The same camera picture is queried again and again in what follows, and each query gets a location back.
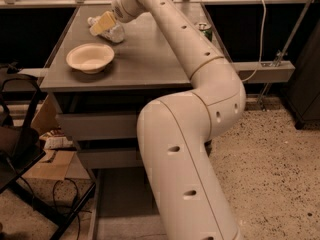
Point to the black chair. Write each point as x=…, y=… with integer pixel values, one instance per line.
x=20, y=150

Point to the grey drawer cabinet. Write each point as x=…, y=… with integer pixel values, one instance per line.
x=143, y=69

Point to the dark cabinet at right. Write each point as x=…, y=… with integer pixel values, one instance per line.
x=302, y=94

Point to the clear plastic water bottle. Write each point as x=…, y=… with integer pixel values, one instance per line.
x=115, y=35

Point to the grey top drawer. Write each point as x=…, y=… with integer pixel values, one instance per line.
x=98, y=126

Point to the cardboard box pieces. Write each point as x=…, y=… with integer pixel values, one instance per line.
x=60, y=160

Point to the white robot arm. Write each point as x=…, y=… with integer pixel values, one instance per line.
x=172, y=130

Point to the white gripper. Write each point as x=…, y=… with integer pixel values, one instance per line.
x=119, y=7

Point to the white paper bowl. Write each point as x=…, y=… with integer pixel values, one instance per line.
x=90, y=58

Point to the grey open bottom drawer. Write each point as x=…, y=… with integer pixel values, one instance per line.
x=124, y=207

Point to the green soda can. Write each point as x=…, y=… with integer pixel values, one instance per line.
x=206, y=29

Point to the grey middle drawer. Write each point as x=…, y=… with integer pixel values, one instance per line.
x=110, y=158

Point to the grey metal rail beam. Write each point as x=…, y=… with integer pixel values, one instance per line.
x=264, y=72

